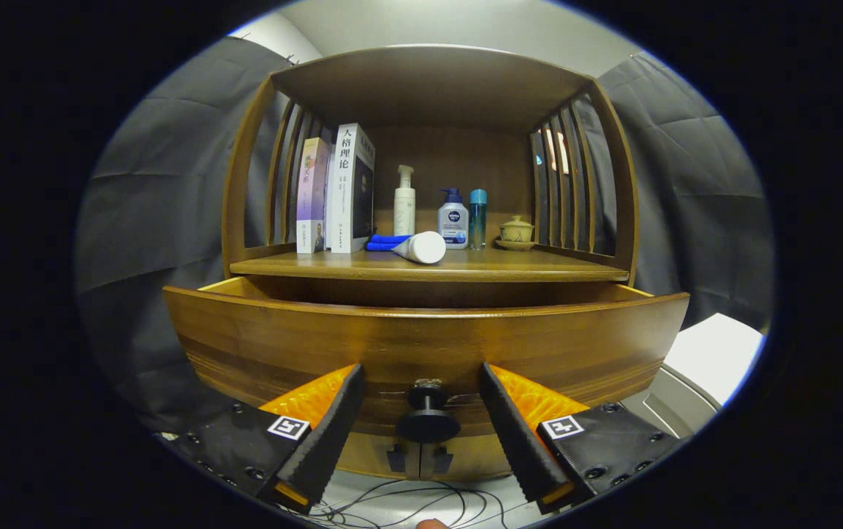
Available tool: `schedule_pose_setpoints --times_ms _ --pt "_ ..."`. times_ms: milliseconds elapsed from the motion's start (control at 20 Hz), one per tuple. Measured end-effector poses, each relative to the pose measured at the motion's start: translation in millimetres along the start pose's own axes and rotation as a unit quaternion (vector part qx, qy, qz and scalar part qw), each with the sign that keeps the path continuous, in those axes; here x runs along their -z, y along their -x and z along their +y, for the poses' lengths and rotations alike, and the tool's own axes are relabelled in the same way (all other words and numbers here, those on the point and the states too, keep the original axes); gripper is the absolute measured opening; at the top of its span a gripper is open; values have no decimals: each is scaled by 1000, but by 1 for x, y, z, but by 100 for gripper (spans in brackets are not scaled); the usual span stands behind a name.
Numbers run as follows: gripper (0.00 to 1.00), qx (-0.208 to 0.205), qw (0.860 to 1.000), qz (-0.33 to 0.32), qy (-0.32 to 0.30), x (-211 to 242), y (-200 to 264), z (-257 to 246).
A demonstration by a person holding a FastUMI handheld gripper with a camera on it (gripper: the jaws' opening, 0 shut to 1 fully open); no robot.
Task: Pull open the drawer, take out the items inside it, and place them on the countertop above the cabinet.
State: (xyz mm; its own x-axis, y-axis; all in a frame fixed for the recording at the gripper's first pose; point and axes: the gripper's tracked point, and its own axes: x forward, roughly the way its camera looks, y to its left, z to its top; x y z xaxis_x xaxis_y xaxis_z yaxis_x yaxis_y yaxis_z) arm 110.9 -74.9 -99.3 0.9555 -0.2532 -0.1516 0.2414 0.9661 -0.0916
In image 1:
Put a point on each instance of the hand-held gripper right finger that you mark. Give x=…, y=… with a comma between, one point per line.
x=520, y=441

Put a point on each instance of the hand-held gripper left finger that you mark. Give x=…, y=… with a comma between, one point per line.
x=329, y=433

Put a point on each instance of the wooden drawer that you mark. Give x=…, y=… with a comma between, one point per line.
x=421, y=345

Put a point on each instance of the white squeeze tube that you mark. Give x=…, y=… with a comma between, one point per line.
x=425, y=247

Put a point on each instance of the wooden cabinet door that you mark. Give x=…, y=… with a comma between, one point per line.
x=366, y=459
x=480, y=459

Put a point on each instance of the wooden countertop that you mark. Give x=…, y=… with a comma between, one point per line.
x=539, y=264

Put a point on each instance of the wooden cabinet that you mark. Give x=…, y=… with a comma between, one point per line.
x=436, y=88

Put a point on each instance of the folded blue cloth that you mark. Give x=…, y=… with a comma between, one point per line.
x=381, y=242

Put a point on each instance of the yellow ceramic lidded cup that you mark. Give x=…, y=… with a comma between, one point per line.
x=516, y=232

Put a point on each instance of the white appliance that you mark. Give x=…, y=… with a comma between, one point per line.
x=715, y=353

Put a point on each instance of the teal bottle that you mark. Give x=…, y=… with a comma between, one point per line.
x=478, y=220

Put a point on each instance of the white bottle with blue cap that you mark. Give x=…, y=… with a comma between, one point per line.
x=453, y=224

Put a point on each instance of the thick white book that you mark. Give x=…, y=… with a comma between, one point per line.
x=344, y=198

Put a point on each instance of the purple book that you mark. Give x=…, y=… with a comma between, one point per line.
x=311, y=198

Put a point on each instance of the white pump bottle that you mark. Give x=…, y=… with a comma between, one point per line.
x=404, y=209

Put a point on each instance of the black backdrop cloth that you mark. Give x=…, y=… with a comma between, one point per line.
x=164, y=220

